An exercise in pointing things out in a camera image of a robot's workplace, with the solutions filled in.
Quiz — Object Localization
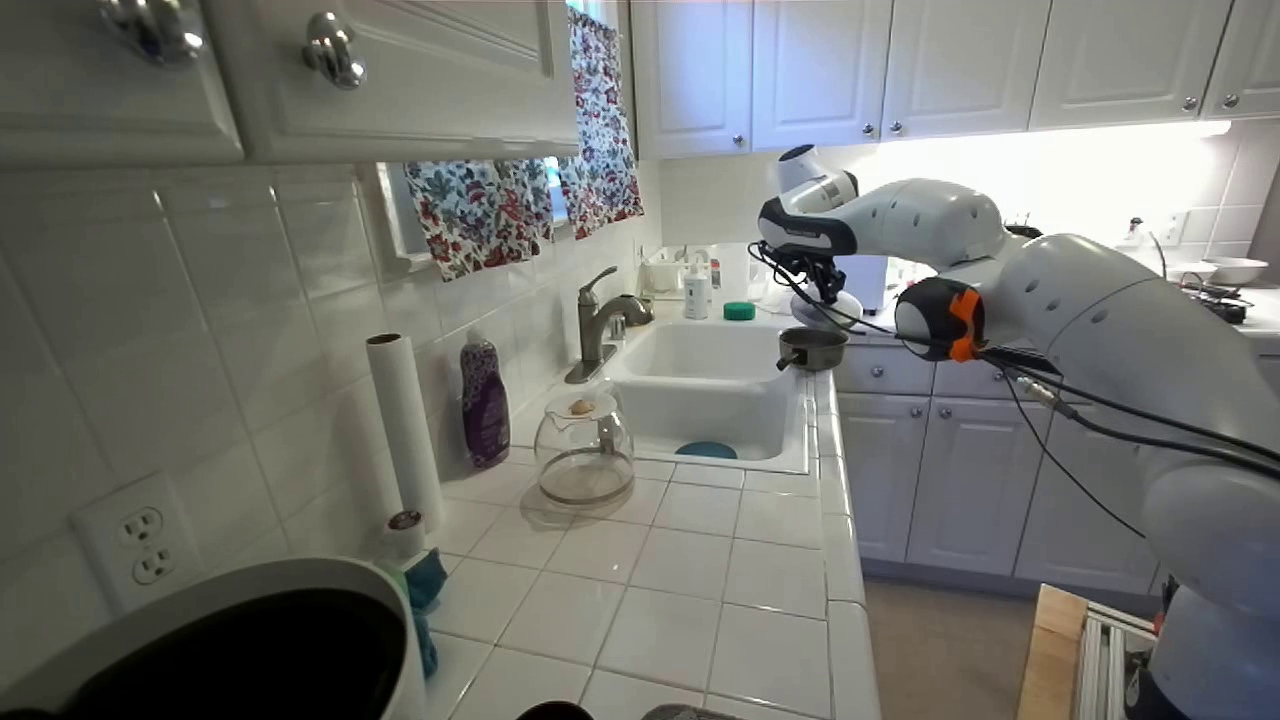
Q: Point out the white paper towel roll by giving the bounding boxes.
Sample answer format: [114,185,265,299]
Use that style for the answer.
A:
[364,327,453,541]

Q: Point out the white upper cabinet row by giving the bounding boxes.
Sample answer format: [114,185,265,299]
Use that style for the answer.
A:
[626,0,1280,162]

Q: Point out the black orange cable clip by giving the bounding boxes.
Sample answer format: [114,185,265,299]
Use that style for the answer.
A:
[893,278,993,369]

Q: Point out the white wall outlet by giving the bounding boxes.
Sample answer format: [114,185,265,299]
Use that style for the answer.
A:
[70,472,205,616]

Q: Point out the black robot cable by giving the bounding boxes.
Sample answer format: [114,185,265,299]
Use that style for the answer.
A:
[745,235,1280,546]

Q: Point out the wooden table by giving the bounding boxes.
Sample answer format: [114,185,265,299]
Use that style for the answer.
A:
[1014,580,1096,720]

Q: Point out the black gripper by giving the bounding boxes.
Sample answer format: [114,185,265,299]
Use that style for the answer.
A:
[760,232,853,309]

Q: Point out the white kitchen sink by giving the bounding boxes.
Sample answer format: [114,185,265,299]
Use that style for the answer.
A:
[597,316,820,475]

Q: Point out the metal pot with black handle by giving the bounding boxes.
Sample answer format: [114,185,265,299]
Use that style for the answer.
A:
[775,327,853,381]

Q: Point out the glass coffee carafe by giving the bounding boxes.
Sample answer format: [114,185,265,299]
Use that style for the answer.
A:
[530,386,640,510]

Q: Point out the purple dish soap bottle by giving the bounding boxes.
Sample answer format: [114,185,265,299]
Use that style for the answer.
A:
[457,327,517,472]

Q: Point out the teal cloth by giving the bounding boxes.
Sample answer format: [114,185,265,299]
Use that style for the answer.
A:
[394,546,457,686]

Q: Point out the aluminium frame base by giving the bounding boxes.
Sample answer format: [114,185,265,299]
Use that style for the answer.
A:
[1075,595,1164,720]

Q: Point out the teal item in sink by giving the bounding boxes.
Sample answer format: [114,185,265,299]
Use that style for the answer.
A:
[670,436,738,465]

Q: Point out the white coffee maker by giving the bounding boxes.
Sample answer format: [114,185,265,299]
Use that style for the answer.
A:
[0,551,432,720]

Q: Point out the white base cabinets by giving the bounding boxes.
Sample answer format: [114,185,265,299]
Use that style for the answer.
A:
[837,338,1171,602]

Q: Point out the floral window curtain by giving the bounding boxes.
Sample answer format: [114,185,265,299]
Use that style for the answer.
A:
[403,0,646,284]

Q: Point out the grey metal faucet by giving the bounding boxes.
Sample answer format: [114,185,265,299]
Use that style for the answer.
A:
[562,262,654,387]

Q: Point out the white soap dispenser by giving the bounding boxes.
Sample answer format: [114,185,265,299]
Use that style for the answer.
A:
[679,246,715,325]

